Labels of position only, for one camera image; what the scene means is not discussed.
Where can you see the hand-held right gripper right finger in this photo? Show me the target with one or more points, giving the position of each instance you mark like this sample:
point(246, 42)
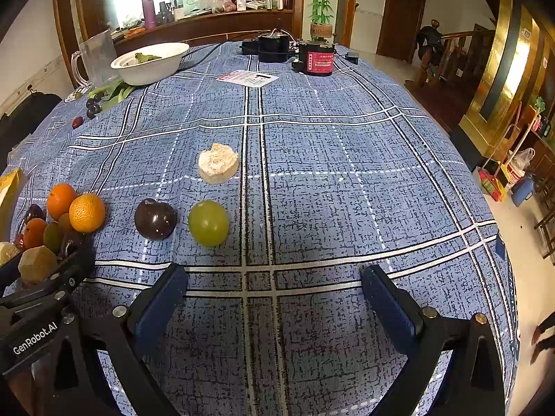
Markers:
point(392, 305)

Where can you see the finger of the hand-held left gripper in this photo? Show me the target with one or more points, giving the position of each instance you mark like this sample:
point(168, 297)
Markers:
point(6, 271)
point(65, 268)

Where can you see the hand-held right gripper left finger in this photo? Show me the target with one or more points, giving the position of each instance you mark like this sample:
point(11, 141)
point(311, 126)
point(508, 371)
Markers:
point(158, 307)

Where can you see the tan angular food chunk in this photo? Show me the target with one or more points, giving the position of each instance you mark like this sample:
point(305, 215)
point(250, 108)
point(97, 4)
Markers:
point(37, 264)

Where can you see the large green round fruit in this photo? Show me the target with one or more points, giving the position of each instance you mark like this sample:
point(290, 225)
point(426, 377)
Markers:
point(208, 223)

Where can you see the small dark fruit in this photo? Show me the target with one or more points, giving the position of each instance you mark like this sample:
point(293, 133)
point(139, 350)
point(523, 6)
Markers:
point(71, 242)

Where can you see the small red fruit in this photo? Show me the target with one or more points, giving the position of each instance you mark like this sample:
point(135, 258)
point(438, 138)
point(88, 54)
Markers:
point(19, 241)

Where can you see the small green fruit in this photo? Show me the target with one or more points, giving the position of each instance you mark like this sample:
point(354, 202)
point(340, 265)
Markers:
point(52, 237)

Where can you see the small brown fruit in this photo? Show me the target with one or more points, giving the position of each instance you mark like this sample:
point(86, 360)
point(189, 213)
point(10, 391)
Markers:
point(65, 223)

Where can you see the small orange mandarin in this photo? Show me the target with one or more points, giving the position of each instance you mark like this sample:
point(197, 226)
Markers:
point(34, 233)

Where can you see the small dark purple plum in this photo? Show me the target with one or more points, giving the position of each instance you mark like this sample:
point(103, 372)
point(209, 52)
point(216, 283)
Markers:
point(34, 212)

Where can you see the yellow paper bag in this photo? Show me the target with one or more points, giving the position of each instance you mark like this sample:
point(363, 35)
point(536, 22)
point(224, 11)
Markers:
point(8, 195)

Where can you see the large dark purple plum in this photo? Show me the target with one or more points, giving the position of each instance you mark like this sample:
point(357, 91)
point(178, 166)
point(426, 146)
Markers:
point(155, 219)

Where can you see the blue plaid tablecloth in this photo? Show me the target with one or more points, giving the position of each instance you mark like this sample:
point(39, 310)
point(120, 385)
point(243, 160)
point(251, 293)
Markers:
point(347, 182)

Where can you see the red date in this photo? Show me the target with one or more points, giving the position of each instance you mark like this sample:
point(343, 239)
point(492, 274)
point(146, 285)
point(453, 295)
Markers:
point(77, 122)

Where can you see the beige bitten cake piece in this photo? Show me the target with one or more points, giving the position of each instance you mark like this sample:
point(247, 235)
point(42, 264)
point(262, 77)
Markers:
point(218, 164)

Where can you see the dark grape cluster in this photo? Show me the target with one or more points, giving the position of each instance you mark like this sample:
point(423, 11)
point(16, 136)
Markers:
point(92, 108)

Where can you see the black chair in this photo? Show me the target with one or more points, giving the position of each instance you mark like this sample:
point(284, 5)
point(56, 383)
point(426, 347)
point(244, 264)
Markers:
point(26, 108)

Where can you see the loose green leafy vegetable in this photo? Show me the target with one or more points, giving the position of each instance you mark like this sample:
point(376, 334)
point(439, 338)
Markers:
point(110, 92)

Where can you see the white plastic bucket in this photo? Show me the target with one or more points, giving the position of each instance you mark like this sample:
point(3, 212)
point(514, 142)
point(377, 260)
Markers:
point(516, 169)

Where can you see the clear glass pitcher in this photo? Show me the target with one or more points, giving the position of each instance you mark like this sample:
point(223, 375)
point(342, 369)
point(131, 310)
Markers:
point(97, 56)

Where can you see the white bowl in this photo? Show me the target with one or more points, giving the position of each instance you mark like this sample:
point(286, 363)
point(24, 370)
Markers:
point(149, 69)

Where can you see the green leaves in bowl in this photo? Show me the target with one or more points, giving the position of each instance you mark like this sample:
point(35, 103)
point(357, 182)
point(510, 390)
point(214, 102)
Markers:
point(145, 57)

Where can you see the white printed paper card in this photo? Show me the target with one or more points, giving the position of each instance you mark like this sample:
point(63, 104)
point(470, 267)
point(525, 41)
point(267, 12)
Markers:
point(248, 79)

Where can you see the black power adapter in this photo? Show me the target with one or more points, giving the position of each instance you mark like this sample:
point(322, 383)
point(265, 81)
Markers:
point(352, 56)

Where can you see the black cylinder red label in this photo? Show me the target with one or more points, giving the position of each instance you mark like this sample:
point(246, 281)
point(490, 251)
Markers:
point(316, 58)

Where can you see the wooden stair railing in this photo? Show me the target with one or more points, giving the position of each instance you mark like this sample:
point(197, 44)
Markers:
point(466, 52)

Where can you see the purple bottle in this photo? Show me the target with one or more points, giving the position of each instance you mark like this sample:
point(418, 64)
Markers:
point(148, 11)

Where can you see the black electric device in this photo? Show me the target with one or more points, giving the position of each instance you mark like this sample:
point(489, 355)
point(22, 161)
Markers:
point(273, 47)

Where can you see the wooden cup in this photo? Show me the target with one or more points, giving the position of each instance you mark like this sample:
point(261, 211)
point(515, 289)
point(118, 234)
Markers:
point(321, 30)

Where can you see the wooden counter ledge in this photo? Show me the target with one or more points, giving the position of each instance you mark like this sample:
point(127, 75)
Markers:
point(217, 24)

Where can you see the brown wooden door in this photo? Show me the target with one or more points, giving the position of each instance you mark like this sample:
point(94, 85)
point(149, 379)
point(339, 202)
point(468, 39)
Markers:
point(401, 17)

